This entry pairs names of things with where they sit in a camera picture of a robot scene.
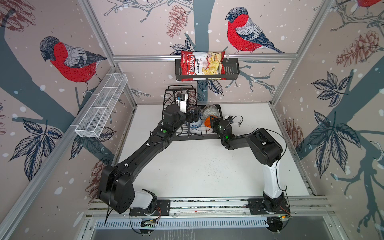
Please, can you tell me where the orange plastic bowl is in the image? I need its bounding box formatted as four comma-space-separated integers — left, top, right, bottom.
204, 116, 212, 128

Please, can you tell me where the green patterned ceramic bowl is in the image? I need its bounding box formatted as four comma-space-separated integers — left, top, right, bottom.
203, 104, 220, 119

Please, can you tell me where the black wire dish rack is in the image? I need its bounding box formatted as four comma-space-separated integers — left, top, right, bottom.
163, 85, 219, 141

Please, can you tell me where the blue floral ceramic bowl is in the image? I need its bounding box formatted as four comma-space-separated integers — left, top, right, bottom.
189, 119, 203, 129

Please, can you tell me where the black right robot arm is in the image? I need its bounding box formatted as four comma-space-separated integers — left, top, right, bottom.
210, 116, 290, 215

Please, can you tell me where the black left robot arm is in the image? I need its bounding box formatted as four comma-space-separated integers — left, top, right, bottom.
98, 105, 190, 214

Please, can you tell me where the red cassava chips bag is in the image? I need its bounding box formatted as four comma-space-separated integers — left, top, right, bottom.
181, 51, 226, 77

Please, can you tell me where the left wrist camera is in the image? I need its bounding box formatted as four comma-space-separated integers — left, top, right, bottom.
176, 93, 188, 114

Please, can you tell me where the black wall shelf basket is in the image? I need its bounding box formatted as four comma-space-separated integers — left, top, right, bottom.
175, 58, 240, 82

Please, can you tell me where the white wire mesh shelf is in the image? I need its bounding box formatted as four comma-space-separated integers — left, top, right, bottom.
75, 73, 128, 138

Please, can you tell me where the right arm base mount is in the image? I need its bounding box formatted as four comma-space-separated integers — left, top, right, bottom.
247, 198, 291, 216

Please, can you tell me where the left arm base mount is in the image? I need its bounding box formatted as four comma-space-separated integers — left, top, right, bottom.
130, 199, 171, 217

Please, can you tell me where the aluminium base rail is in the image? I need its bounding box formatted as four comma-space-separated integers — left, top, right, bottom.
85, 196, 334, 218

